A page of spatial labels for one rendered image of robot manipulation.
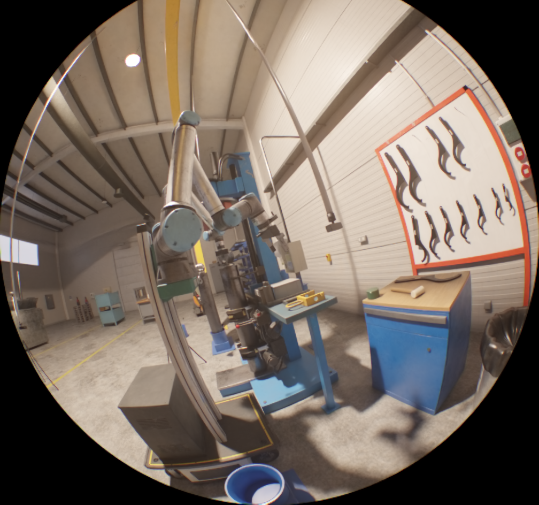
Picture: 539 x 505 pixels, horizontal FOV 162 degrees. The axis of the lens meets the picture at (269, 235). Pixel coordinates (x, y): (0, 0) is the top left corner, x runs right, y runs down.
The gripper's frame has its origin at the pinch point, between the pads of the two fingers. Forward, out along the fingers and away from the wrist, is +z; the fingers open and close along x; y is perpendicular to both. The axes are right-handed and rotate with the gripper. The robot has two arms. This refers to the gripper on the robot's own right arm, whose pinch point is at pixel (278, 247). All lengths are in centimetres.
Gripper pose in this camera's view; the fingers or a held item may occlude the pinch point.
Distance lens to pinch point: 106.1
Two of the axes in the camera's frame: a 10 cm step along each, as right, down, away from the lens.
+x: 4.9, -1.1, -8.6
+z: 5.2, 8.3, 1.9
